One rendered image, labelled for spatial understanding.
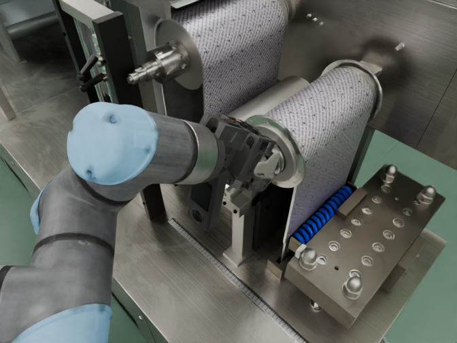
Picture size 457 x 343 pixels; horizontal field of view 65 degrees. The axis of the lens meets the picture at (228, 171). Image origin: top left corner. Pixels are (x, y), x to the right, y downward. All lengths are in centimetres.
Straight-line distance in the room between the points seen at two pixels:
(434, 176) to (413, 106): 179
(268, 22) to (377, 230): 50
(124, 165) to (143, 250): 64
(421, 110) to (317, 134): 28
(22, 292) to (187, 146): 19
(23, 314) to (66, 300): 3
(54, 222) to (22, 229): 196
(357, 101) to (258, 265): 45
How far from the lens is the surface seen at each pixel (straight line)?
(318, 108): 67
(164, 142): 35
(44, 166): 124
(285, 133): 60
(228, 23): 74
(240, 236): 84
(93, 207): 39
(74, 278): 35
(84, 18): 70
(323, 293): 76
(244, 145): 49
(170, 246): 95
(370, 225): 87
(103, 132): 33
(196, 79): 73
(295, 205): 72
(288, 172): 64
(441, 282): 217
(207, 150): 41
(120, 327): 187
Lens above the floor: 170
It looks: 47 degrees down
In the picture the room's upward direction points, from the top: straight up
